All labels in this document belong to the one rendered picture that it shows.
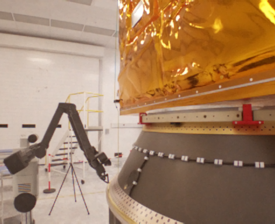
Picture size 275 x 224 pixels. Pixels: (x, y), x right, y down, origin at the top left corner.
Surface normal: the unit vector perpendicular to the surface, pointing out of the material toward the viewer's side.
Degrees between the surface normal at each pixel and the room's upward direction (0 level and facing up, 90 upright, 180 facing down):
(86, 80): 90
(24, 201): 90
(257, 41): 91
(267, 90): 90
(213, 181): 62
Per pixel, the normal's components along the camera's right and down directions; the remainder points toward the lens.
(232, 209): -0.47, -0.51
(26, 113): 0.40, -0.06
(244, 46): -0.92, -0.01
